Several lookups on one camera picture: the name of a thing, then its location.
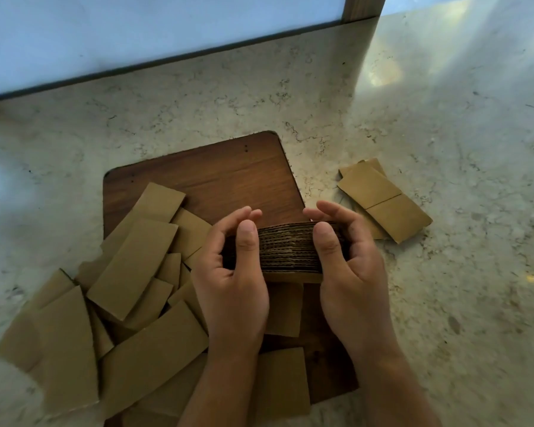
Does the pile of loose cardboard pieces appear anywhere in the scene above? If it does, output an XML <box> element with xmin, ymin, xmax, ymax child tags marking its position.
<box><xmin>0</xmin><ymin>182</ymin><xmax>312</xmax><ymax>427</ymax></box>

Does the person's right forearm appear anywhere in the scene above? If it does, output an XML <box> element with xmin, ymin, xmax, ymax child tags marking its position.
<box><xmin>351</xmin><ymin>347</ymin><xmax>442</xmax><ymax>427</ymax></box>

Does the stack of corrugated cardboard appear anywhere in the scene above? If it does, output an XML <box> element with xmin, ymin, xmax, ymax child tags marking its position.
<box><xmin>222</xmin><ymin>221</ymin><xmax>352</xmax><ymax>284</ymax></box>

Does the dark wooden board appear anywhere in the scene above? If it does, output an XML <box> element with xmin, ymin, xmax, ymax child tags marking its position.
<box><xmin>103</xmin><ymin>131</ymin><xmax>359</xmax><ymax>427</ymax></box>

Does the brown cardboard rectangle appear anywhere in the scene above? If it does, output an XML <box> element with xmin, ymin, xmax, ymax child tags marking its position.
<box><xmin>339</xmin><ymin>158</ymin><xmax>388</xmax><ymax>178</ymax></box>
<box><xmin>365</xmin><ymin>194</ymin><xmax>433</xmax><ymax>244</ymax></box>
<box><xmin>337</xmin><ymin>164</ymin><xmax>404</xmax><ymax>210</ymax></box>

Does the person's left forearm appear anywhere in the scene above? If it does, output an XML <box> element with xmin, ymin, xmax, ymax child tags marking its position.
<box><xmin>177</xmin><ymin>344</ymin><xmax>268</xmax><ymax>427</ymax></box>

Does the brown wooden post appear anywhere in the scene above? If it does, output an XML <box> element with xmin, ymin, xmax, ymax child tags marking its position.
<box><xmin>341</xmin><ymin>0</ymin><xmax>388</xmax><ymax>24</ymax></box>

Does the person's left hand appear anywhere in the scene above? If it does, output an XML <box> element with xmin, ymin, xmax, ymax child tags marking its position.
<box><xmin>190</xmin><ymin>206</ymin><xmax>271</xmax><ymax>353</ymax></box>

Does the person's right hand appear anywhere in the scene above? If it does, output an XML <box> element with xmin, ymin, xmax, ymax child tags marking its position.
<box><xmin>303</xmin><ymin>201</ymin><xmax>402</xmax><ymax>358</ymax></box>

